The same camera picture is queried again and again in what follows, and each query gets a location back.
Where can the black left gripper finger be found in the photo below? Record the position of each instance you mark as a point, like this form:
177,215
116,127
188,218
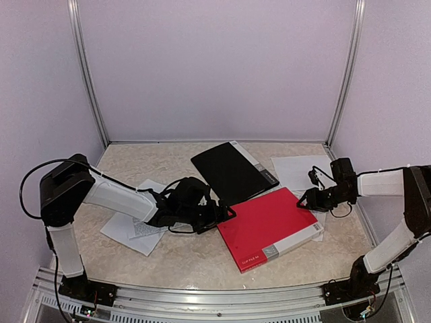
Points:
224,212
205,225

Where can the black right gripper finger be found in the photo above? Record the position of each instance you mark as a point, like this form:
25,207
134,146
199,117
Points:
308,200
313,175

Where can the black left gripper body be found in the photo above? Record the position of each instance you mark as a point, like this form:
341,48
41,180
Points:
193,217

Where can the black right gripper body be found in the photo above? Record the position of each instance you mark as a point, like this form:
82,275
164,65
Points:
326,202

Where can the red clip file folder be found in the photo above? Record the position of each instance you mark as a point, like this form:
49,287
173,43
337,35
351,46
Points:
267,227

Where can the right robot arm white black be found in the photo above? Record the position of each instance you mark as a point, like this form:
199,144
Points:
400,196

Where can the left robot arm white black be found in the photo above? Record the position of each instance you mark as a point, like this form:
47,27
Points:
74,182

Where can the black clip file folder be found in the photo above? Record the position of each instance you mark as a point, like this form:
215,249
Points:
233,173

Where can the blank white paper sheet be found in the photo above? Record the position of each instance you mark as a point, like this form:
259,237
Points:
292,172

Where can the blank paper sheet left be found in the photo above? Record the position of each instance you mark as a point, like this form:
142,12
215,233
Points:
119,229

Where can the aluminium frame rail back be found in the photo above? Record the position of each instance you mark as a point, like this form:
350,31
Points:
217,141

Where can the aluminium frame post right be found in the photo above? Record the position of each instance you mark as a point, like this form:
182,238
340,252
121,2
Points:
348,73

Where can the aluminium frame post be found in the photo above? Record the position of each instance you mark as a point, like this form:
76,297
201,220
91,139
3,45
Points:
348,73
84,66

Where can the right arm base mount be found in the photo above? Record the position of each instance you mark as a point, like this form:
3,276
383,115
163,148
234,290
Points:
336,292

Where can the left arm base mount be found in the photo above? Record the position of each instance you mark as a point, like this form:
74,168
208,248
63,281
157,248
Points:
84,289

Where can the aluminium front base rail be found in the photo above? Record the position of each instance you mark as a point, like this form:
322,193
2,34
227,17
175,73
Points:
129,303

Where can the aluminium frame post left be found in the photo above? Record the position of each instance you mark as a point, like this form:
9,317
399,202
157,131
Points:
84,66

